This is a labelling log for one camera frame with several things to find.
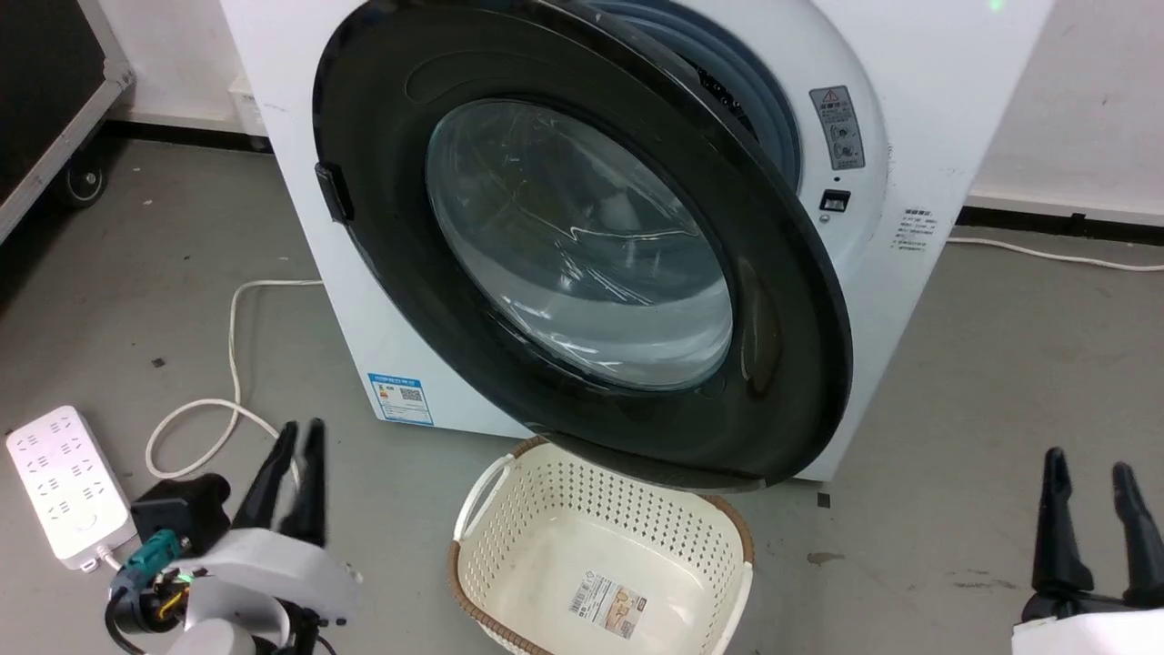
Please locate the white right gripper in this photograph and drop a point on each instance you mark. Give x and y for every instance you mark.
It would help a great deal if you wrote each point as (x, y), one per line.
(1100, 632)

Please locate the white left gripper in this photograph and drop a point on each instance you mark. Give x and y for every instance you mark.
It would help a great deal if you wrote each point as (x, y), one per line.
(273, 573)

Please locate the black round glass washer door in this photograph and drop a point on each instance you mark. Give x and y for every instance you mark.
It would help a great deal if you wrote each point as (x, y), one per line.
(382, 273)

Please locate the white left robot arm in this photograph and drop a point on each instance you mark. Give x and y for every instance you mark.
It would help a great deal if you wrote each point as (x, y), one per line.
(223, 632)

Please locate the white front-load washing machine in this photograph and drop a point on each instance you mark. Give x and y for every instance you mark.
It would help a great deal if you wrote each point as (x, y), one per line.
(946, 82)

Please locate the grey rubber door seal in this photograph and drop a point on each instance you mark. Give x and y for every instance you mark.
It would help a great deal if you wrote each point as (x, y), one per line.
(775, 123)

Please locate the black power adapter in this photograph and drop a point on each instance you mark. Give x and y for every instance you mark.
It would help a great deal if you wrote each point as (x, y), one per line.
(182, 509)

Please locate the blue energy label sticker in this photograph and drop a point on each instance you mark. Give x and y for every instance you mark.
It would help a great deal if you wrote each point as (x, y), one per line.
(400, 398)

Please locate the white power strip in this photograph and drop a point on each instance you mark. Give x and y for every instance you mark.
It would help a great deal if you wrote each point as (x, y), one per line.
(64, 482)

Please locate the cream perforated laundry basket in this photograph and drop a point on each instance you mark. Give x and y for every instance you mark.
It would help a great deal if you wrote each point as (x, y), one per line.
(564, 537)

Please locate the product label sticker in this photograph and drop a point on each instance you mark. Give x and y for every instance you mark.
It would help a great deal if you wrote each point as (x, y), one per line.
(607, 606)

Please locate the small printed text sticker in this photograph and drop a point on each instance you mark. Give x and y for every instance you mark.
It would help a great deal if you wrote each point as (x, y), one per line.
(915, 228)

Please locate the black caster wheel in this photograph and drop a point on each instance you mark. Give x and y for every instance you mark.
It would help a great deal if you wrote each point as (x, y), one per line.
(85, 182)

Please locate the black flight case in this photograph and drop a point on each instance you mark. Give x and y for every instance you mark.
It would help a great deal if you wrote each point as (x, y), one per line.
(36, 82)

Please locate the grey warning sticker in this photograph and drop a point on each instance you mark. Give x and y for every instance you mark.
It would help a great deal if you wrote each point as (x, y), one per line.
(837, 127)

